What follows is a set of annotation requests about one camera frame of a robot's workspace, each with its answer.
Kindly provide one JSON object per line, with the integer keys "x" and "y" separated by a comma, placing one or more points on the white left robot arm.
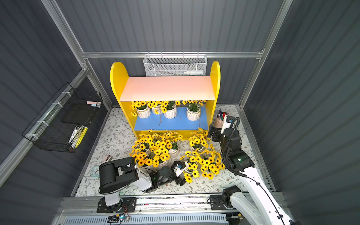
{"x": 118, "y": 174}

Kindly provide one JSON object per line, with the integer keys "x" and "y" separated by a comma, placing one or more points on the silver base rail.
{"x": 144, "y": 204}

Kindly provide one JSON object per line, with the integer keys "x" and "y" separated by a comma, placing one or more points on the small green circuit board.
{"x": 117, "y": 219}

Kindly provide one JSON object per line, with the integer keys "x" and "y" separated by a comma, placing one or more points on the shelf pot two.
{"x": 159, "y": 155}
{"x": 142, "y": 158}

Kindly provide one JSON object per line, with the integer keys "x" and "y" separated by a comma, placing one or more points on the shelf pot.
{"x": 155, "y": 106}
{"x": 140, "y": 109}
{"x": 169, "y": 108}

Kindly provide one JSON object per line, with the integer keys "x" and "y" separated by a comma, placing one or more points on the small pink stapler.
{"x": 108, "y": 158}

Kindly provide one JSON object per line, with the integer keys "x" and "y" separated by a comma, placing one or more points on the pink pen cup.
{"x": 220, "y": 118}

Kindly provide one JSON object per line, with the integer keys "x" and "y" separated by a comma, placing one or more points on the yellow wooden shelf unit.
{"x": 127, "y": 89}

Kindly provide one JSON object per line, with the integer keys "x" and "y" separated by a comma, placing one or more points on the white tube in wire basket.
{"x": 194, "y": 73}

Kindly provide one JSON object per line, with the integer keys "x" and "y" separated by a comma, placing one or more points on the shelf pot five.
{"x": 141, "y": 145}

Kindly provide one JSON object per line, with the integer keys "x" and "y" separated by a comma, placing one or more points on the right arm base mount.
{"x": 221, "y": 202}

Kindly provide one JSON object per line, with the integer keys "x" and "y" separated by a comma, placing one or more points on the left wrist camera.
{"x": 178, "y": 167}

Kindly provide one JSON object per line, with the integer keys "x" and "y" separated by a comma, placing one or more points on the white marker in basket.
{"x": 75, "y": 131}

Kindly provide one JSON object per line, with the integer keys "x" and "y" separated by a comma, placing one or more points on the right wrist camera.
{"x": 226, "y": 123}

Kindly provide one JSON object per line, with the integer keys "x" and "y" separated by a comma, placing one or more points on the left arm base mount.
{"x": 128, "y": 203}

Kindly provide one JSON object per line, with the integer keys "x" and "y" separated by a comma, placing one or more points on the black wire wall basket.
{"x": 52, "y": 130}

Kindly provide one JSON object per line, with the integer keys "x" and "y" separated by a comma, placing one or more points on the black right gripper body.
{"x": 215, "y": 132}

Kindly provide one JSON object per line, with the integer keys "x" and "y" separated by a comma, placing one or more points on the white wire wall basket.
{"x": 170, "y": 67}

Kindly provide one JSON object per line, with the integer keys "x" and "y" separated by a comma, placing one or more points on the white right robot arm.
{"x": 264, "y": 209}

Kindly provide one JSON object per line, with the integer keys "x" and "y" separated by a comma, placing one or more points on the yellow marker in basket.
{"x": 79, "y": 136}

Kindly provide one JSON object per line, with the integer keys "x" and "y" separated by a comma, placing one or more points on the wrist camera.
{"x": 226, "y": 123}
{"x": 178, "y": 167}

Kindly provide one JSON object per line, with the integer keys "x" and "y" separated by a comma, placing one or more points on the shelf pot four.
{"x": 193, "y": 109}

